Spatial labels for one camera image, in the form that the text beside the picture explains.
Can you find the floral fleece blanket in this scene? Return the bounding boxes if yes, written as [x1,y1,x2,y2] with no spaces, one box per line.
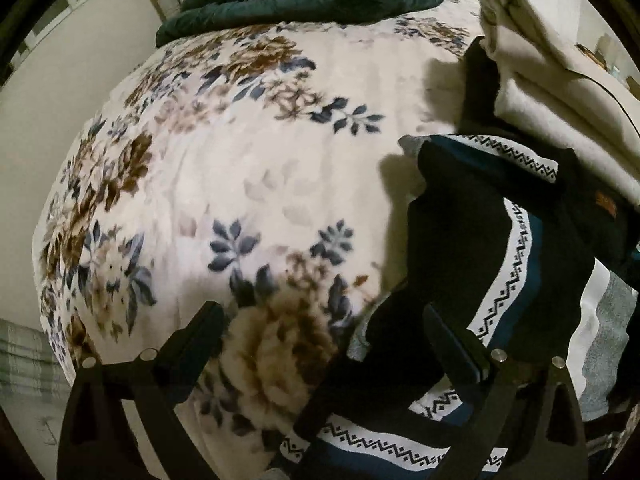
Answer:
[31,0,501,480]

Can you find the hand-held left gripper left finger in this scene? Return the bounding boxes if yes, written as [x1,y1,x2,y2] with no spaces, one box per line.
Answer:
[56,300,226,480]

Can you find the plaid cloth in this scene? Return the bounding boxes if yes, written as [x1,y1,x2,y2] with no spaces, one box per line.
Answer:
[0,320,71,406]

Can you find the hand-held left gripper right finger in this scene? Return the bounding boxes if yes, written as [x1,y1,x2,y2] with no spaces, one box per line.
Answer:
[422,304,591,480]

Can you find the beige folded cloth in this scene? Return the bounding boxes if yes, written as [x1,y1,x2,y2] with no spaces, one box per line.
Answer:
[479,0,640,211]

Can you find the black patterned knit sweater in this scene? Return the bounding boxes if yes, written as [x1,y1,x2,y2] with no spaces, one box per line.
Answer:
[277,132,640,480]

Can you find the black folded garment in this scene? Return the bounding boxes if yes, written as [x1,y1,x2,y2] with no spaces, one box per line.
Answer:
[457,35,640,281]

